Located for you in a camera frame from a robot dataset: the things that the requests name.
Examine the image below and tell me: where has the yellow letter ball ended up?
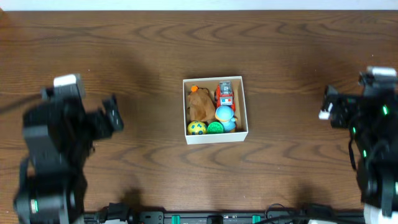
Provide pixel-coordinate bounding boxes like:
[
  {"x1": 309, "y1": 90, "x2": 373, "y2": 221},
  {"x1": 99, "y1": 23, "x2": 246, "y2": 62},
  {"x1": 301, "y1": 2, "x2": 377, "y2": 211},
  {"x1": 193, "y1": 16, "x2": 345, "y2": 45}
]
[{"x1": 187, "y1": 121, "x2": 207, "y2": 135}]

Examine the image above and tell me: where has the brown plush toy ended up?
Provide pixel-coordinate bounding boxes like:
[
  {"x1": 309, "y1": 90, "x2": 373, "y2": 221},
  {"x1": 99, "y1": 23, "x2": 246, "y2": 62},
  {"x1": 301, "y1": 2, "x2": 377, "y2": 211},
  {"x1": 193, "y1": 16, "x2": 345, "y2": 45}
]
[{"x1": 187, "y1": 85, "x2": 216, "y2": 123}]

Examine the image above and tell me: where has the orange duck toy blue hat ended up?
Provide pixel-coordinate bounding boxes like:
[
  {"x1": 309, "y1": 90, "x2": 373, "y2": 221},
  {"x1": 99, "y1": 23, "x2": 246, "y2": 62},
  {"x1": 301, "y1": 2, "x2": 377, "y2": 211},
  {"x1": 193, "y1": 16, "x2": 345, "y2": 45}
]
[{"x1": 215, "y1": 105, "x2": 238, "y2": 133}]

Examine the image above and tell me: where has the red toy truck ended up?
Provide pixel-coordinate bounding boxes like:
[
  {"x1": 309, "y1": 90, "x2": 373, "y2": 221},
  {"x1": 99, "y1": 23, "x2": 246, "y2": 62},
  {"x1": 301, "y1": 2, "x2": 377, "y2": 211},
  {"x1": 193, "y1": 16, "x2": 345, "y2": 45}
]
[{"x1": 215, "y1": 81, "x2": 236, "y2": 111}]

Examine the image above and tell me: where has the white cardboard box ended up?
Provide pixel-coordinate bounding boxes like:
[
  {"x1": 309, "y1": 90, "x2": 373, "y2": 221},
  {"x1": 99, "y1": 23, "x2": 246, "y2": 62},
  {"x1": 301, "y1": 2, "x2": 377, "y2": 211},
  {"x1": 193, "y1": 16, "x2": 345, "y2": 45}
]
[{"x1": 182, "y1": 76, "x2": 249, "y2": 144}]

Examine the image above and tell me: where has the green plastic wheel toy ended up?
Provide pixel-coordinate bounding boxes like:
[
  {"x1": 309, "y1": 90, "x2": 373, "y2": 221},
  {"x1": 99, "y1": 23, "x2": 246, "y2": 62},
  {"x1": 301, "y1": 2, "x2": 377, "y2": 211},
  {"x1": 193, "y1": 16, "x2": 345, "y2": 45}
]
[{"x1": 207, "y1": 121, "x2": 224, "y2": 134}]

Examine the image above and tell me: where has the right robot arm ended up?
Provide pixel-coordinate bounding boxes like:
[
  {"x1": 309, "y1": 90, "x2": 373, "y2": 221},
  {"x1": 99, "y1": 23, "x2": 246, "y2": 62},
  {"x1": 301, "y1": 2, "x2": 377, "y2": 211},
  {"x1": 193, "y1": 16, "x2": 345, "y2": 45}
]
[{"x1": 319, "y1": 78, "x2": 397, "y2": 223}]

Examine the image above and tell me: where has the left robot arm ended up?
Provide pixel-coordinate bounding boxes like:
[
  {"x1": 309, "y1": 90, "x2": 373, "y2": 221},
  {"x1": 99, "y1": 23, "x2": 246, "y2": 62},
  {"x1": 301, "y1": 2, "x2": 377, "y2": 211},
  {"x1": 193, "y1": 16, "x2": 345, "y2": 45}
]
[{"x1": 14, "y1": 88, "x2": 124, "y2": 223}]

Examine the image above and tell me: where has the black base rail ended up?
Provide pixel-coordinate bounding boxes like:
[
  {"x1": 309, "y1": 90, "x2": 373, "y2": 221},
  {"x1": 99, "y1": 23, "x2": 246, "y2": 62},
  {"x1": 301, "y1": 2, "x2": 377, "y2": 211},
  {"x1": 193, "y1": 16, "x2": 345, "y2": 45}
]
[{"x1": 76, "y1": 203, "x2": 366, "y2": 224}]

